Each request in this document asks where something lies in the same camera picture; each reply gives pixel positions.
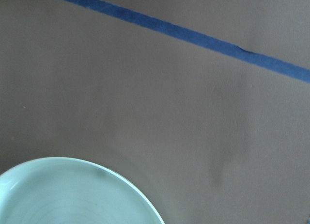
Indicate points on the brown paper table cover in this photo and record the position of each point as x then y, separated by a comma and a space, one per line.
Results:
209, 139

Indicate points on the light green plate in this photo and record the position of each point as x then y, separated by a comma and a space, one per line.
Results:
60, 190

